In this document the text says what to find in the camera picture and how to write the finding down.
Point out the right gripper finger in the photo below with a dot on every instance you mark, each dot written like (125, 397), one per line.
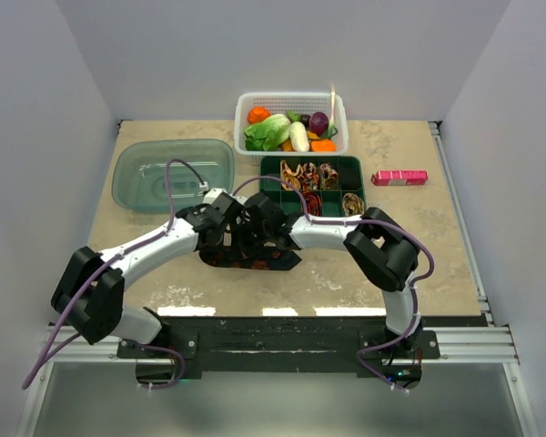
(250, 246)
(280, 242)

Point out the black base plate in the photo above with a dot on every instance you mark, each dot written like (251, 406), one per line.
(323, 344)

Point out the white perforated basket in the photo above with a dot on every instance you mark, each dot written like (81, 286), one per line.
(300, 102)

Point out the rolled orange striped tie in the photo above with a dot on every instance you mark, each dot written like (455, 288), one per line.
(313, 203)

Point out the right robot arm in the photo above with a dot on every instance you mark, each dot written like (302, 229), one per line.
(386, 254)

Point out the white toy radish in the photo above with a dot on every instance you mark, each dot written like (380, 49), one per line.
(298, 136)

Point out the rolled patterned dark tie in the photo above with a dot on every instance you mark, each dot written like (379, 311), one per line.
(309, 178)

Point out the pink rectangular box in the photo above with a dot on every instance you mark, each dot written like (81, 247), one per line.
(385, 178)

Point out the orange toy pumpkin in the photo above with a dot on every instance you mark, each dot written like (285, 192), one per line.
(257, 115)

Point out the rolled brown beige tie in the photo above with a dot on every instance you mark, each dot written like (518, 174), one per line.
(352, 204)

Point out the purple toy onion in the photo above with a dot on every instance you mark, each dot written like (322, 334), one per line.
(318, 123)

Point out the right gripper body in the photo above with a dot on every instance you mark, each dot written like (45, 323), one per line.
(265, 230)

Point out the rolled purple gold tie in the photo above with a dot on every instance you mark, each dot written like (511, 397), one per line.
(329, 177)

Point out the teal transparent plastic bin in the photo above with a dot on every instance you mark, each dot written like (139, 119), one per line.
(147, 172)

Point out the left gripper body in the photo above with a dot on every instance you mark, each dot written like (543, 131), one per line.
(223, 232)

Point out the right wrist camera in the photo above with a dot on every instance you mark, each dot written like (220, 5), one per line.
(242, 200)

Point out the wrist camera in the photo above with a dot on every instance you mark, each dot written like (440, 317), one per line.
(242, 200)
(211, 195)

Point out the green compartment tray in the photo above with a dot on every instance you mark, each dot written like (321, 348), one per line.
(350, 180)

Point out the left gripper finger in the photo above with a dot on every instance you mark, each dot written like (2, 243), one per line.
(211, 248)
(236, 247)

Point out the rolled yellow tie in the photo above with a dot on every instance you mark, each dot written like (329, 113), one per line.
(291, 176)

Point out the orange toy carrot slice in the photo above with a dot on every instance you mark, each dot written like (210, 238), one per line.
(322, 146)

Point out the dark orange floral tie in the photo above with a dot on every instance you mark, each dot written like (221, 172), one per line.
(266, 259)

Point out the green toy lettuce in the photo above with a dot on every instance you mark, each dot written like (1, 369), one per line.
(267, 135)

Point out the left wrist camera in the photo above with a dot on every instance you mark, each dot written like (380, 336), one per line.
(211, 195)

